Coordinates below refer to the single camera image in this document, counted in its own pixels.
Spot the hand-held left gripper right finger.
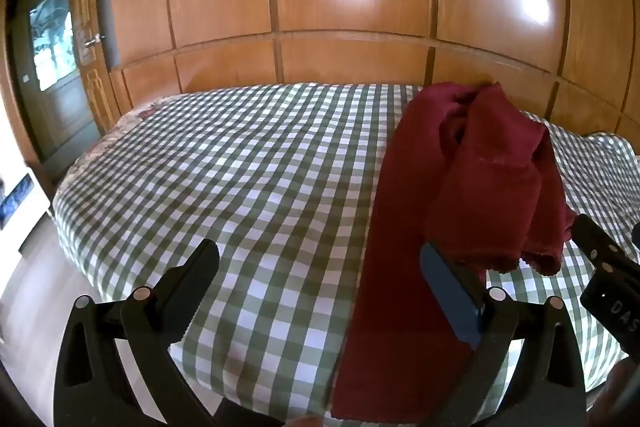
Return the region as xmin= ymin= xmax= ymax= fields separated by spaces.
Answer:
xmin=419 ymin=241 xmax=587 ymax=427

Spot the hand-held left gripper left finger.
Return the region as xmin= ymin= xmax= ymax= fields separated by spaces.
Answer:
xmin=54 ymin=238 xmax=221 ymax=427

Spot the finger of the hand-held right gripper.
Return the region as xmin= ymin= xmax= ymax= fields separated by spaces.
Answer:
xmin=571 ymin=214 xmax=632 ymax=280

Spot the dark red cloth garment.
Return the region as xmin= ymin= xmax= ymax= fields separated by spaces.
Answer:
xmin=330 ymin=81 xmax=578 ymax=423

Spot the person's right forearm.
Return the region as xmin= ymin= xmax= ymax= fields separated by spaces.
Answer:
xmin=592 ymin=357 xmax=640 ymax=427

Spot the green checkered bed sheet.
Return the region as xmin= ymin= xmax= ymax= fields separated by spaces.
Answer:
xmin=52 ymin=82 xmax=637 ymax=423

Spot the floral mattress cover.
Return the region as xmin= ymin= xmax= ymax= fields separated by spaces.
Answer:
xmin=60 ymin=99 xmax=168 ymax=188

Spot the white cabinet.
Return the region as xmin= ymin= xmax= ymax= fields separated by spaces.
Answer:
xmin=0 ymin=152 xmax=54 ymax=254

